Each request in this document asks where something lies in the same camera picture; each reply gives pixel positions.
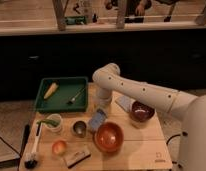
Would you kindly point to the metal spoon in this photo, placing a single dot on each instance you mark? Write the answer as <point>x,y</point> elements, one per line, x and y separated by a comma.
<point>73,99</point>

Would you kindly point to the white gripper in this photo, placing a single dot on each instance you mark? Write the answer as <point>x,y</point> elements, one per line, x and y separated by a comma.
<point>103,98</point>

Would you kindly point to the orange bowl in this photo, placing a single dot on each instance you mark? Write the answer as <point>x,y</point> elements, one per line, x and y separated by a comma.
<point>109,137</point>

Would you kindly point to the white cup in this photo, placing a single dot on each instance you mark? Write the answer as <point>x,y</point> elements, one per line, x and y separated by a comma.
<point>58,118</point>

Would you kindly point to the dark red bowl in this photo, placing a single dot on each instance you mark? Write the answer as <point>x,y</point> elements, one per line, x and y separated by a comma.
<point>140,112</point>

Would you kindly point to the wooden block brush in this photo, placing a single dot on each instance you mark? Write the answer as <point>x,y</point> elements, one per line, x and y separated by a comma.
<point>75,157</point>

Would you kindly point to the orange plastic cup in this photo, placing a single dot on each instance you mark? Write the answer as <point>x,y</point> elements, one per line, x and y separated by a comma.
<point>59,147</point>

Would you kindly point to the yellow corn cob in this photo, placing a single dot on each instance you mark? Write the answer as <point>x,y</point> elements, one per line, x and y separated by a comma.
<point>53,87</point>

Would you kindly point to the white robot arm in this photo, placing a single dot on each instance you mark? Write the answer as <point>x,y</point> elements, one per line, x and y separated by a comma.
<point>188,108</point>

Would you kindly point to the small metal cup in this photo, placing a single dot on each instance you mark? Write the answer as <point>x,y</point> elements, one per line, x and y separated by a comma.
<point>79,129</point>

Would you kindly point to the green vegetable toy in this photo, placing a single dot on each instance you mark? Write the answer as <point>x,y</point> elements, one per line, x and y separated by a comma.
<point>48,122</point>

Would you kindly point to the green plastic tray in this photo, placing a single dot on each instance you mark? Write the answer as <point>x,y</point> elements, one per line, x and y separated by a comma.
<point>67,88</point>

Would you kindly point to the white dish brush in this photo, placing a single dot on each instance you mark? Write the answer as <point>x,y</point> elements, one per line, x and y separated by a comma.
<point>31,158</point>

